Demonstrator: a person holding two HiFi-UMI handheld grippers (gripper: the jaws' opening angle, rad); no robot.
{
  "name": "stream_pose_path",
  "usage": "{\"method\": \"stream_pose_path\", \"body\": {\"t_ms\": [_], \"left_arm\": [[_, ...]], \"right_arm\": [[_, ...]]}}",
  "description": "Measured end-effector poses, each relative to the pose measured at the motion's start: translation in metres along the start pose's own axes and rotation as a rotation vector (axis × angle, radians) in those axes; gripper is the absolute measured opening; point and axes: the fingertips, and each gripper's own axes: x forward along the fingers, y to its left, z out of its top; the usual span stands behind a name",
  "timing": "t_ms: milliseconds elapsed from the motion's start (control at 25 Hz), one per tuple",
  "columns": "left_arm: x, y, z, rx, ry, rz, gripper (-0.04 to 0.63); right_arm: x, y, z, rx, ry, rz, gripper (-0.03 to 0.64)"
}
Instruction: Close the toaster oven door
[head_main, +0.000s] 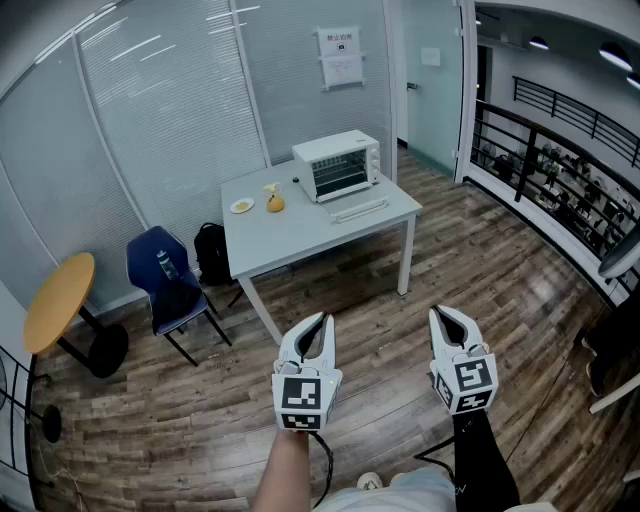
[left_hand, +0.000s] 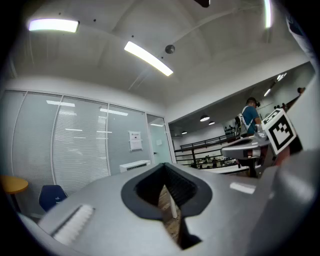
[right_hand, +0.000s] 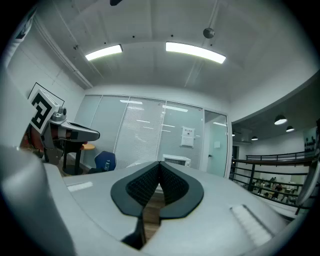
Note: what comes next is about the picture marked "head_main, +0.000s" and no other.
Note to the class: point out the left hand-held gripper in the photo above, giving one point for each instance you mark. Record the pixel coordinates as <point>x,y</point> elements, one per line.
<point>300,395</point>

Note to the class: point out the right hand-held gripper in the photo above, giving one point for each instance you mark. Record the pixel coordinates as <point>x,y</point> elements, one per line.
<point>470,382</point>

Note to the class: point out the white glass oven door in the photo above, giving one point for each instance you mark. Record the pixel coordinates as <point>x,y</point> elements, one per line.
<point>352,205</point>

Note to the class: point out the person's left forearm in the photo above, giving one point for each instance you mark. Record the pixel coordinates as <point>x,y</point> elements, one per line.
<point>285,470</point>

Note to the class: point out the person's right forearm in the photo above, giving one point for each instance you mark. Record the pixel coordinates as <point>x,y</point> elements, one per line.
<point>482,460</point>

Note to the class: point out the white toaster oven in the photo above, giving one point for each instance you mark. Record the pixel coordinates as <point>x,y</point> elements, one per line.
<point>330,145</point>

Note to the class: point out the white rectangular table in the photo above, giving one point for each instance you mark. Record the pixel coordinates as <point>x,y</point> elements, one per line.
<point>300,235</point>

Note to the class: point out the black backpack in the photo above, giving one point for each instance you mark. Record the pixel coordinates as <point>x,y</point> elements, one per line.
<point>212,255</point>

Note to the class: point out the yellow round fruit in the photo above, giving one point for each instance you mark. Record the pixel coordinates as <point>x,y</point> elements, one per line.
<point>275,204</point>

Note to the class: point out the black cloth bag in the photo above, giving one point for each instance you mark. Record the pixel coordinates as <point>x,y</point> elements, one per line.
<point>175,302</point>

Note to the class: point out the yellow crumbly food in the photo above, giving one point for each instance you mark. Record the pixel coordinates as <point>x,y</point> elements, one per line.
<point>243,205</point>

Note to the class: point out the small white plate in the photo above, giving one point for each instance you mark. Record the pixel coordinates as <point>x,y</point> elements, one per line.
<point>235,207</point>

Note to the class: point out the person's left shoe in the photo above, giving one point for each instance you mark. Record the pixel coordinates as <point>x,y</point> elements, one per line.
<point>370,482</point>

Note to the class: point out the triangular cake slice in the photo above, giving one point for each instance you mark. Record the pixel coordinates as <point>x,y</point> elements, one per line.
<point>272,188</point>

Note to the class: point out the clear water bottle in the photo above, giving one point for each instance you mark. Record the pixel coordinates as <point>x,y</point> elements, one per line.
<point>168,265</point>

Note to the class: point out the black chair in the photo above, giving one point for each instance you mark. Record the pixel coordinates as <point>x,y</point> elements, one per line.
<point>617,340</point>

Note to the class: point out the person's light shirt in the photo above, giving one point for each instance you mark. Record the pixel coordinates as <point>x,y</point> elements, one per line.
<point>390,495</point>

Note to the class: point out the blue plastic chair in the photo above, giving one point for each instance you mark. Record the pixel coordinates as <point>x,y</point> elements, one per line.
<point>145,255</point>

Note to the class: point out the black metal railing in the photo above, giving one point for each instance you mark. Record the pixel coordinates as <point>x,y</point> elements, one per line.
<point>531,145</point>
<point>575,107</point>

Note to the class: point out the round yellow table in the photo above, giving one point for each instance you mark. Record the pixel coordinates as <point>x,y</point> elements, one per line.
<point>57,300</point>

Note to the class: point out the black metal stand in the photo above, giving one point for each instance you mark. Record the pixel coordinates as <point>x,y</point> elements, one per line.
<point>52,424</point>

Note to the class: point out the white paper sheet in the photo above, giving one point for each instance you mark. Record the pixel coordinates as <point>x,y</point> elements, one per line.
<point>430,56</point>

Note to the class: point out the black pendant lamp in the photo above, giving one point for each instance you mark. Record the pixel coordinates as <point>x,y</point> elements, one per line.
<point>635,80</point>
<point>616,55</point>
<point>538,43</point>

